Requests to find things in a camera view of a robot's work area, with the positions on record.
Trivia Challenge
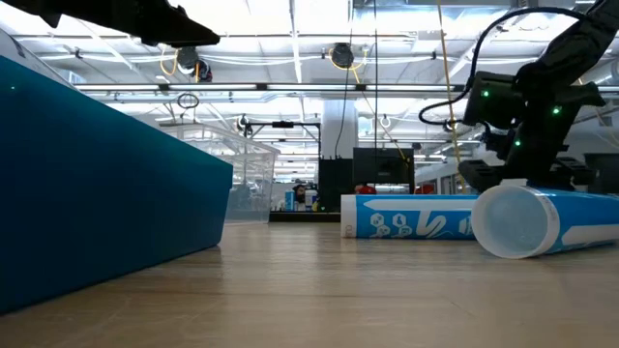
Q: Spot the clear plastic bin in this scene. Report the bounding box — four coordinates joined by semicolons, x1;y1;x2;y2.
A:
159;123;281;224

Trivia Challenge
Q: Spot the teal plastic tray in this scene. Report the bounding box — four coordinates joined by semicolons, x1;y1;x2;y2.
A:
0;55;234;315

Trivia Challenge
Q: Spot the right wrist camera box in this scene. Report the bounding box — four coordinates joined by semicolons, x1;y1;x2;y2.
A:
463;71;526;130

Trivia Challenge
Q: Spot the long ceiling light rail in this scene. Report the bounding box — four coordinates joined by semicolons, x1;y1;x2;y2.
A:
72;82;619;93

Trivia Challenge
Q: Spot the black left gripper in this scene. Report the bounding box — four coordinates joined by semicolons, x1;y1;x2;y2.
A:
0;0;221;48

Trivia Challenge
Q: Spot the ceiling cable reel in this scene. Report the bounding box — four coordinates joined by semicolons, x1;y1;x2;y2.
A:
331;42;355;69
176;46;213;82

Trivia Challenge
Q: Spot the yellow hanging cable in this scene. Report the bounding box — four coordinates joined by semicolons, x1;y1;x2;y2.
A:
436;0;468;194

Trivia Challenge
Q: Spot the black hanging ring hook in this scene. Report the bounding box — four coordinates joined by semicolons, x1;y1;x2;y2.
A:
176;92;200;110

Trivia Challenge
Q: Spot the blue silicone tube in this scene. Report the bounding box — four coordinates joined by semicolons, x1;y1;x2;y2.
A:
340;193;480;240
471;184;619;260

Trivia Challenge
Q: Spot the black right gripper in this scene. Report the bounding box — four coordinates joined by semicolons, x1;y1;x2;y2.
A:
457;81;605;193

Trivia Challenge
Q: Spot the black table frame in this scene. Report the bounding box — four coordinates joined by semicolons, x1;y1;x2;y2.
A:
269;211;342;223

